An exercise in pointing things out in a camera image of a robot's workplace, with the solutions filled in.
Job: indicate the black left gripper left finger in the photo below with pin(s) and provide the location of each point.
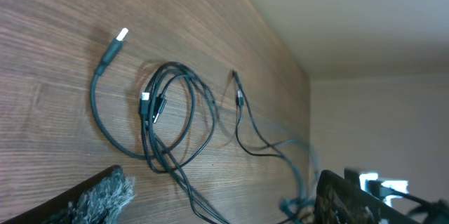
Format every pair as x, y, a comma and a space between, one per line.
97, 200

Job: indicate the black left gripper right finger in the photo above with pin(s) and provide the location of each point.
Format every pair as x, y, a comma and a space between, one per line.
340, 202

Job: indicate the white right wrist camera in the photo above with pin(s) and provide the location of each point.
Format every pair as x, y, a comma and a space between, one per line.
370, 182

